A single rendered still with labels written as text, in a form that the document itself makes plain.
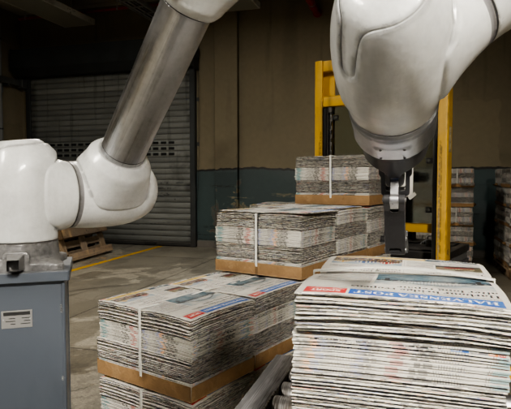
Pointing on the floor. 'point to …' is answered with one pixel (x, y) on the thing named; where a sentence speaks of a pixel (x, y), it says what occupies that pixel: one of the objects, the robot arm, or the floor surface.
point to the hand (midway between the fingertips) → (397, 203)
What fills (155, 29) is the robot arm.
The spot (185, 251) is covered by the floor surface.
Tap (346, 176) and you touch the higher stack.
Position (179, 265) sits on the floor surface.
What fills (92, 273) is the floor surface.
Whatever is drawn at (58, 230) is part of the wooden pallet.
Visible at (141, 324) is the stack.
